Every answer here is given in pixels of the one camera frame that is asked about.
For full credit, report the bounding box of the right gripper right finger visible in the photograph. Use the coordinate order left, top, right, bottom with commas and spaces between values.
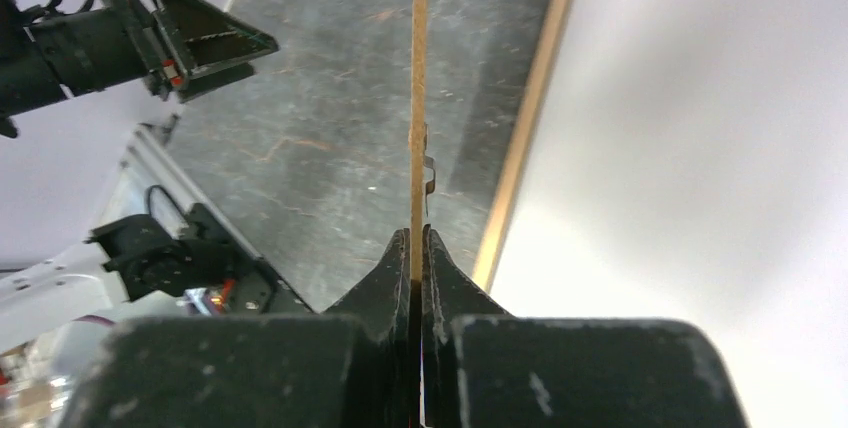
422, 229, 747, 427

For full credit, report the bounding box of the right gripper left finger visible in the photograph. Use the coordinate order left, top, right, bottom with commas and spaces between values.
61, 230, 412, 427

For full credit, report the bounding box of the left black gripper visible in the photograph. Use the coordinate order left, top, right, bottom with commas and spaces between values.
1, 0, 279, 138

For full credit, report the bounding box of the wooden picture frame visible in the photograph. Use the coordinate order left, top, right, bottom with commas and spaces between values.
472, 0, 572, 293

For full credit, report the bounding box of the brown cardboard backing board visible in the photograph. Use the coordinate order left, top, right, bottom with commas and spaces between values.
408, 0, 428, 285

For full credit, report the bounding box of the landscape photo print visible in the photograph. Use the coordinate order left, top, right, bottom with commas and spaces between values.
492, 0, 847, 427

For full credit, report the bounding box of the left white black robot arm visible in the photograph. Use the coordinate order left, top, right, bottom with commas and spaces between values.
1, 0, 309, 351

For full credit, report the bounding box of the metal retaining clip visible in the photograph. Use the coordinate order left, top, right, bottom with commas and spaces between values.
422, 124, 436, 223

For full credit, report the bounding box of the aluminium rail frame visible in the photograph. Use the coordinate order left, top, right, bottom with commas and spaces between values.
97, 126, 261, 258

